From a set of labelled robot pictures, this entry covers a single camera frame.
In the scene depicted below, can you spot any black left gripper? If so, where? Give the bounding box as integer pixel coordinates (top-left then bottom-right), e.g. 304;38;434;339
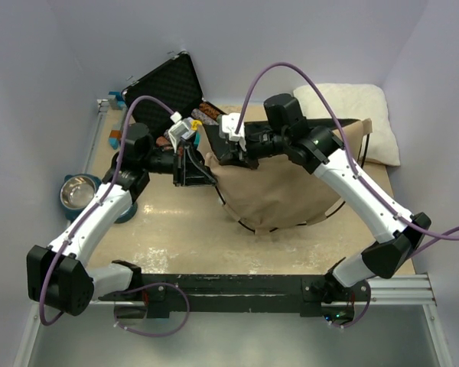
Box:
142;141;216;187

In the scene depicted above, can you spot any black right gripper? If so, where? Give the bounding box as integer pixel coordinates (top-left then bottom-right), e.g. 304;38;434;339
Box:
220;128;289;171

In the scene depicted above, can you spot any beige fabric pet tent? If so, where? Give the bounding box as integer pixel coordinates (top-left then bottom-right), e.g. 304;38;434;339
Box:
197;112;374;237

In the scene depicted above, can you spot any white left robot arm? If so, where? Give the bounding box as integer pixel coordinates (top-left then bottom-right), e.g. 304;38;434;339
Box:
26;118;216;324

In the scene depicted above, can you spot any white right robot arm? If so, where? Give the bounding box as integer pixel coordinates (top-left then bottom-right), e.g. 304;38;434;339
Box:
217;93;431;300

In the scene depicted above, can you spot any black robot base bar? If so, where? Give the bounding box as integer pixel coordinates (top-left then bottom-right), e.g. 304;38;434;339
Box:
100;274;371;318

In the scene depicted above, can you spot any teal double pet bowl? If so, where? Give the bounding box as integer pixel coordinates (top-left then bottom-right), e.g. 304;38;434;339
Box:
59;174;138;225

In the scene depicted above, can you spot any red poker chip roll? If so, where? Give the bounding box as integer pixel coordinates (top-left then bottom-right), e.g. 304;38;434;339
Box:
191;102;223;125

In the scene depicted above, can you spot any yellow big blind button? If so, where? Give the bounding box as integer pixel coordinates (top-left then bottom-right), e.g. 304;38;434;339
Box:
190;120;203;132

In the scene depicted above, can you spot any black poker chip case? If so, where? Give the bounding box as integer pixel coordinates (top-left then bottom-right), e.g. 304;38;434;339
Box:
122;51;222;138

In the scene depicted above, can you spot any orange and teal toy block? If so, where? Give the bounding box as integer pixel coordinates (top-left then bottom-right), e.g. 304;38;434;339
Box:
107;91;127;149

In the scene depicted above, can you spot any white fluffy pillow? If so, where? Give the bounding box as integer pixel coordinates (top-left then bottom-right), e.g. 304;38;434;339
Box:
292;83;402;167

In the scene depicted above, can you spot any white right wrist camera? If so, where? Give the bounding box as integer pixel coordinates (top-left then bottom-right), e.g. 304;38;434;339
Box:
217;112;246;151

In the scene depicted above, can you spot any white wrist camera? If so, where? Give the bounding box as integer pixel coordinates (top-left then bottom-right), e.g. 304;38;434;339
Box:
168;112;197;150
217;112;246;151

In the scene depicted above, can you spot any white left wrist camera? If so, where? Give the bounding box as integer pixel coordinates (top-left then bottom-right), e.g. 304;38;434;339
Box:
168;112;197;150

